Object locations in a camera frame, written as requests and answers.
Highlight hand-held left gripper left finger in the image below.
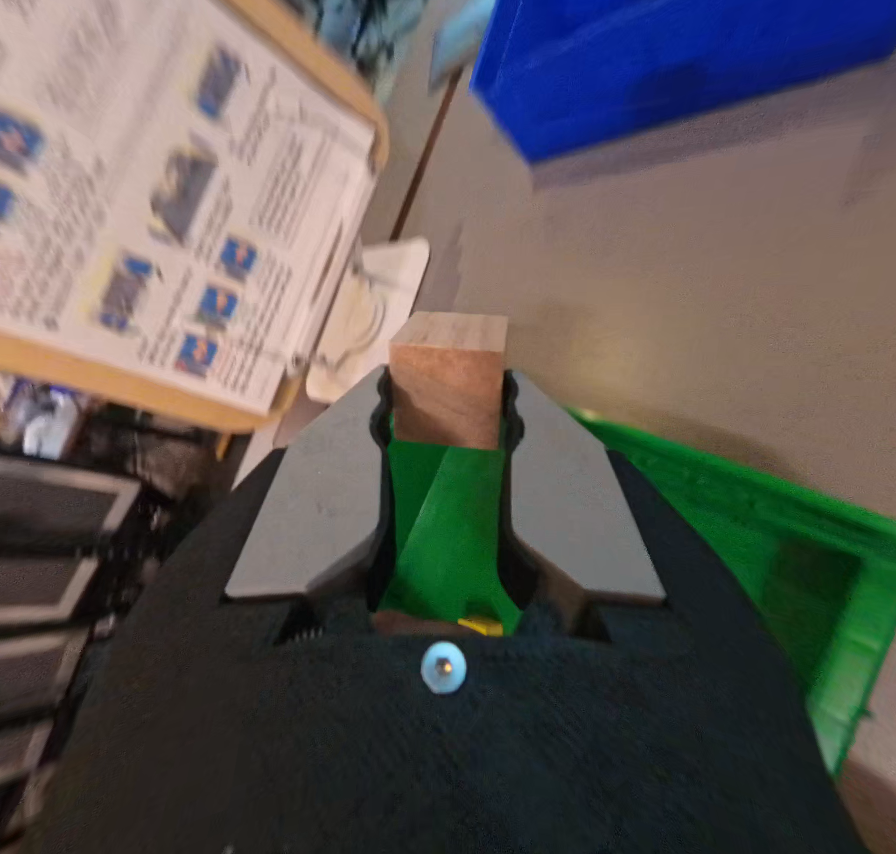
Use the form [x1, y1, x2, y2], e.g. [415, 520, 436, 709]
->
[224, 367, 394, 601]

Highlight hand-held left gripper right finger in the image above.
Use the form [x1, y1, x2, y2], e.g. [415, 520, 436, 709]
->
[498, 371, 666, 606]

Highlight large wooden cube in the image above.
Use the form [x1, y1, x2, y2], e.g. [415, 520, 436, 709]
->
[388, 311, 509, 450]

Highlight green plastic bin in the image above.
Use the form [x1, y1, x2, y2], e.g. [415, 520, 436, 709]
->
[378, 406, 896, 778]

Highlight blue plastic bin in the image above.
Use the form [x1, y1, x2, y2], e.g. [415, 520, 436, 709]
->
[469, 0, 896, 166]

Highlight white stand base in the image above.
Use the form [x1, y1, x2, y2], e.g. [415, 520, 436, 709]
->
[304, 238, 431, 407]

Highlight grey folding tables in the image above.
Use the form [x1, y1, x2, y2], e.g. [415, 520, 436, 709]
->
[0, 448, 144, 799]

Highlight instruction board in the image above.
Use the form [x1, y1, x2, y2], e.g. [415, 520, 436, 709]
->
[0, 0, 391, 436]

